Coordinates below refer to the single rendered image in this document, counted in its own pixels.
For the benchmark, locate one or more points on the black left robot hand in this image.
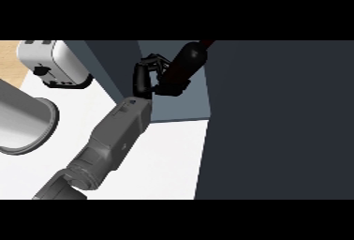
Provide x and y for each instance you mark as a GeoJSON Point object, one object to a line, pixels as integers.
{"type": "Point", "coordinates": [143, 82]}

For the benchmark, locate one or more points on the dark wine bottle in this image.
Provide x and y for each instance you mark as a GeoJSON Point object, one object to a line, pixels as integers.
{"type": "Point", "coordinates": [185, 64]}

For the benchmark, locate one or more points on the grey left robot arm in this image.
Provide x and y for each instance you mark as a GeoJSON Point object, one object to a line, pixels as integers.
{"type": "Point", "coordinates": [119, 131]}

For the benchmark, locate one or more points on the dark grey cabinet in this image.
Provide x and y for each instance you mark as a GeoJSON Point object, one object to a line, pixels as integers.
{"type": "Point", "coordinates": [137, 72]}

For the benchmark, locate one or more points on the dark grey cabinet door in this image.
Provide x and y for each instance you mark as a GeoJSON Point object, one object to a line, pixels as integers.
{"type": "Point", "coordinates": [275, 122]}

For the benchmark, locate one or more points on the white toaster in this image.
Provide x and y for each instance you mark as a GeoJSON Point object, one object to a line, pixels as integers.
{"type": "Point", "coordinates": [53, 62]}

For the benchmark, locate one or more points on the grey metal pot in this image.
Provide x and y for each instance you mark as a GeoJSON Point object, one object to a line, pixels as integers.
{"type": "Point", "coordinates": [20, 120]}

